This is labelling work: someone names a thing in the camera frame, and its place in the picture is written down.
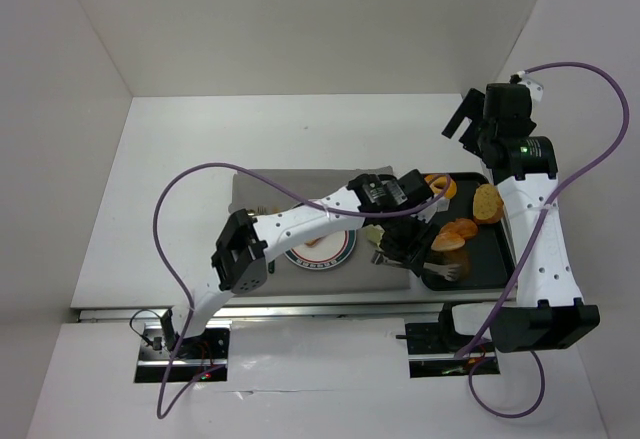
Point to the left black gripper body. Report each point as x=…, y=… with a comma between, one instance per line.
x=405, y=247

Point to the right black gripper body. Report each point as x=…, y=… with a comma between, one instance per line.
x=473, y=126

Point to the metal serving tongs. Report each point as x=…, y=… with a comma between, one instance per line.
x=449, y=272

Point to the cut bread slice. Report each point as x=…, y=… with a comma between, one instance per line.
x=488, y=206
x=314, y=242

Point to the dark brown bread piece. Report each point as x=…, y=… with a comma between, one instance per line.
x=459, y=256

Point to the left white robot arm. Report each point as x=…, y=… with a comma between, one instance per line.
x=247, y=244

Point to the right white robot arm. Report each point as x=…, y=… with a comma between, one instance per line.
x=549, y=312

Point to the pale green mug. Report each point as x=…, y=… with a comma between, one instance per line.
x=374, y=234

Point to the sugared round bun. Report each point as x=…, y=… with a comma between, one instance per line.
x=447, y=241

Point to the brown glazed bun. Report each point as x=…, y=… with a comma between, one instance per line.
x=465, y=228

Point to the orange glazed donut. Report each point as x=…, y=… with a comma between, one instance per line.
x=442, y=184

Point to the black baking tray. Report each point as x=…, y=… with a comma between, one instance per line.
x=489, y=253

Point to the grey cloth placemat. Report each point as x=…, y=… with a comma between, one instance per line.
x=356, y=275

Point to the white plate green red rim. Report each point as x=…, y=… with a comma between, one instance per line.
x=333, y=251

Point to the aluminium rail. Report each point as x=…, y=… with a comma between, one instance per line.
x=272, y=311

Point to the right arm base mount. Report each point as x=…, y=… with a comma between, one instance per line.
x=431, y=345

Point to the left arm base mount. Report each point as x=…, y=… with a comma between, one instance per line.
x=206, y=357

